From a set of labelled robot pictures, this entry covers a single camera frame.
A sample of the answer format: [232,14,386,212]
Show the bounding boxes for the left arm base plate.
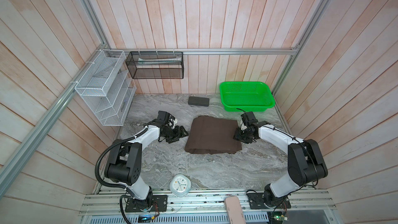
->
[124,195,168,213]

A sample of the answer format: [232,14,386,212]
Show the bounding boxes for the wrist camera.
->
[241,112,259,127]
[155,111,177,129]

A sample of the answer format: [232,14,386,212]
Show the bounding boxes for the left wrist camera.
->
[155,111,177,129]

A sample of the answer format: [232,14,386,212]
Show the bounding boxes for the black wire mesh basket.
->
[125,51,184,79]

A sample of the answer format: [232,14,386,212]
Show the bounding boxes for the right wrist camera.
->
[241,112,259,127]

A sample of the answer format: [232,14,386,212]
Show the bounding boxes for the brown trousers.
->
[184,116,242,155]

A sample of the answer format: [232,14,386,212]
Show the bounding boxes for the white wire mesh shelf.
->
[75,50,136,127]

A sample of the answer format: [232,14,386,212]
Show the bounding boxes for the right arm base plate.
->
[246,191,291,209]

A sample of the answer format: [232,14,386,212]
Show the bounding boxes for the green plastic basket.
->
[220,82,275,112]

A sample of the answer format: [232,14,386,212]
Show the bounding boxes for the white alarm clock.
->
[170,174,192,198]

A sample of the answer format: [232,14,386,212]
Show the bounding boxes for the pink flat device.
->
[224,196,246,224]

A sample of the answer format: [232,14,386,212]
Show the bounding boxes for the dark grey rectangular case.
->
[188,96,210,107]

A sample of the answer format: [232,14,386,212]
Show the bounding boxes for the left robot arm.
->
[102,124,188,201]

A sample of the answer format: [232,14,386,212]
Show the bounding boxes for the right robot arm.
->
[234,124,328,208]

